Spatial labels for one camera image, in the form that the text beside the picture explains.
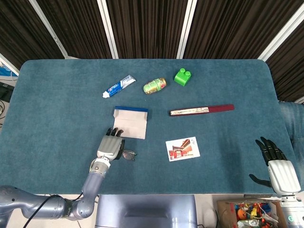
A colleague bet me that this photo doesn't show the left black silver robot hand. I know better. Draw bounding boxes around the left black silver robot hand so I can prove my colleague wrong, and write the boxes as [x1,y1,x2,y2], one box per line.
[96,127,125,162]

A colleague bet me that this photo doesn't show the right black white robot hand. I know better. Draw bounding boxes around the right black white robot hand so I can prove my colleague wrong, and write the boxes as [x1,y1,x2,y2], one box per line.
[248,136,302,196]

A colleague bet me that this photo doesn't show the black-framed eyeglasses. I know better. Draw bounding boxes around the black-framed eyeglasses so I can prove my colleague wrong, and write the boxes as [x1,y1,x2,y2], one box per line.
[121,149,137,162]

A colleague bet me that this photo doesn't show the blue glasses case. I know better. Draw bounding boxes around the blue glasses case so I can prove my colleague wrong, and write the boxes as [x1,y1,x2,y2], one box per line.
[112,106,149,140]

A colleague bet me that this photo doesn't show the cardboard box of toys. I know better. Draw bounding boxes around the cardboard box of toys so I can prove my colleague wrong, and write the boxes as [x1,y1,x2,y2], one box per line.
[217,199,287,228]

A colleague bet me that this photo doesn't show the dark red folding fan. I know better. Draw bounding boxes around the dark red folding fan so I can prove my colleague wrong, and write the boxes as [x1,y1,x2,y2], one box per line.
[169,104,235,117]

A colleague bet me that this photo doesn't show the black rectangular electronic device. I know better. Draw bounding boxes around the black rectangular electronic device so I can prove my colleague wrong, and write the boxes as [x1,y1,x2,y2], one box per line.
[0,82,15,103]

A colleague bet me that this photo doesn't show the teal table cloth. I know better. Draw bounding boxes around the teal table cloth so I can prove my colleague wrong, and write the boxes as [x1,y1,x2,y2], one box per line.
[0,58,297,196]

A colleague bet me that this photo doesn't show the blue white toothpaste tube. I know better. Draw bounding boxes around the blue white toothpaste tube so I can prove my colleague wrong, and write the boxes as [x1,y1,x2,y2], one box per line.
[102,75,137,99]

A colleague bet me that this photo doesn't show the red gate photo postcard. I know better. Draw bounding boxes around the red gate photo postcard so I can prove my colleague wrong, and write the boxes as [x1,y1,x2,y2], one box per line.
[165,136,201,162]

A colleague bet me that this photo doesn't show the blue-grey robot torso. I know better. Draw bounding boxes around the blue-grey robot torso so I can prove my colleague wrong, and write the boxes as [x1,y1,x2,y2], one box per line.
[95,194,198,228]

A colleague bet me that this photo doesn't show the green gold nesting doll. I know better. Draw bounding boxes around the green gold nesting doll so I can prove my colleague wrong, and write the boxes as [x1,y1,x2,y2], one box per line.
[143,77,167,95]

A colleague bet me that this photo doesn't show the white round object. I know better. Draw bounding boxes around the white round object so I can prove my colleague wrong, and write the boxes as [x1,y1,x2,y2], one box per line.
[206,208,218,228]

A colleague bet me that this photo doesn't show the green toy building block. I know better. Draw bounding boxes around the green toy building block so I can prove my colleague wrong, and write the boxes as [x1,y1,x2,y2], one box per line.
[174,68,192,87]

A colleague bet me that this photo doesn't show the dark brown pleated curtain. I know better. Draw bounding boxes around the dark brown pleated curtain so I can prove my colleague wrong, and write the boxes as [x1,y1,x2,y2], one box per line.
[105,0,189,59]
[0,0,65,71]
[35,0,113,59]
[266,26,304,103]
[183,0,304,60]

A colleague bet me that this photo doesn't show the blue printed bag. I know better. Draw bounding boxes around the blue printed bag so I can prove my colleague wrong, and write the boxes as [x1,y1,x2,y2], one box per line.
[0,66,19,77]

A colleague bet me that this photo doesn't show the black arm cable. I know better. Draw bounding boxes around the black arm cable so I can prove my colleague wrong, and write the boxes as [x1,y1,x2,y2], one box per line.
[22,192,84,228]

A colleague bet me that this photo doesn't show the white partition post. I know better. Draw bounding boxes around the white partition post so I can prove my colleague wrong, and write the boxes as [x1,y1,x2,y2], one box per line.
[176,0,198,59]
[96,0,119,59]
[0,53,20,76]
[28,0,70,59]
[257,3,304,60]

